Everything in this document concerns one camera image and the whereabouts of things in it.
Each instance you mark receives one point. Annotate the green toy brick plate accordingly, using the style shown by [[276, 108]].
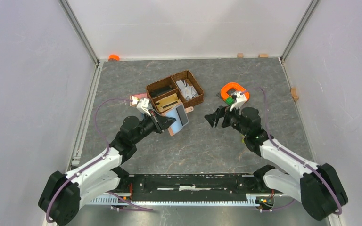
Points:
[[228, 99]]

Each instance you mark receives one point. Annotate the white comb cable duct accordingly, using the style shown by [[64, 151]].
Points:
[[107, 199]]

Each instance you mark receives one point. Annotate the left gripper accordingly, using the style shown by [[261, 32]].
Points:
[[160, 122]]

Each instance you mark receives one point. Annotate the curved wooden piece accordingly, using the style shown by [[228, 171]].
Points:
[[294, 93]]

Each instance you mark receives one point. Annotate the gold cards pile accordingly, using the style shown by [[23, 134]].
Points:
[[167, 103]]

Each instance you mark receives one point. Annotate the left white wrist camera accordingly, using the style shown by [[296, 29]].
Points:
[[142, 104]]

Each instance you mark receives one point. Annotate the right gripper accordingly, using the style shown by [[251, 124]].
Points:
[[213, 118]]

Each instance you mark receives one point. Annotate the silver cards pile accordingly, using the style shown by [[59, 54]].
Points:
[[188, 91]]

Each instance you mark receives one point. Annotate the orange cap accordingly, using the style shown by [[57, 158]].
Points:
[[113, 57]]

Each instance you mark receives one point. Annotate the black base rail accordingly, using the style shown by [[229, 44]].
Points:
[[191, 187]]

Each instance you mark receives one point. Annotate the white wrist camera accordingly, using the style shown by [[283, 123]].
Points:
[[142, 104], [239, 98]]

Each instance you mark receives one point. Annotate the brown wicker basket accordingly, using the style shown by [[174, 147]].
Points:
[[167, 86]]

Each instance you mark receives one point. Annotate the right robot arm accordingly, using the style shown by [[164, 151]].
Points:
[[317, 187]]

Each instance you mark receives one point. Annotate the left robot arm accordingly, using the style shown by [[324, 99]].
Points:
[[66, 193]]

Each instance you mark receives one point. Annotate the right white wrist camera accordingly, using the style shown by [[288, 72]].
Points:
[[239, 98]]

